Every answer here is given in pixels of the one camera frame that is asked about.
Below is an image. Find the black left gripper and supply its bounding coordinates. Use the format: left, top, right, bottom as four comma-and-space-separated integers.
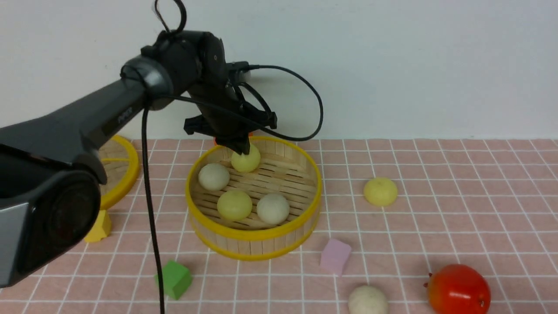
184, 61, 277, 155

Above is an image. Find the white bun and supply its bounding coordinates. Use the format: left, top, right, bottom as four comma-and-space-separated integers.
256, 193, 290, 225
347, 285, 389, 314
198, 163, 231, 191

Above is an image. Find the yellow bun bottom edge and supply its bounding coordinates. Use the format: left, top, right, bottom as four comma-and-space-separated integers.
217, 189, 253, 221

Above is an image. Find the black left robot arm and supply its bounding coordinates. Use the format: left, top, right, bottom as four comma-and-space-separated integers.
0, 31, 277, 288

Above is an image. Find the bamboo steamer tray yellow rim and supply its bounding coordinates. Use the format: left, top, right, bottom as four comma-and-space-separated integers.
185, 137, 323, 261

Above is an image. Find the bamboo steamer lid yellow rim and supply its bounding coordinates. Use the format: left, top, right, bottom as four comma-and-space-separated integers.
99, 135, 140, 210

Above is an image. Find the orange fruit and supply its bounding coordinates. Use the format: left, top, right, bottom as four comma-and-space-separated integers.
214, 137, 249, 147

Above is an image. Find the pink foam block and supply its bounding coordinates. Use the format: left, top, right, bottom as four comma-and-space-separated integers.
320, 238, 351, 276

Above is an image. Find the green foam cube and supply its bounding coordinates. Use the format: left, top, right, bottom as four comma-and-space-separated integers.
162, 260, 193, 300

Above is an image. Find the yellow foam block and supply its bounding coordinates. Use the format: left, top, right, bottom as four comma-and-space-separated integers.
84, 209, 112, 243

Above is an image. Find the pink checkered tablecloth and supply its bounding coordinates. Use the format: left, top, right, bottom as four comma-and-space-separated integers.
70, 139, 558, 314

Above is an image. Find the red tomato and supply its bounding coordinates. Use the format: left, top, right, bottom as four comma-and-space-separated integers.
424, 264, 491, 314

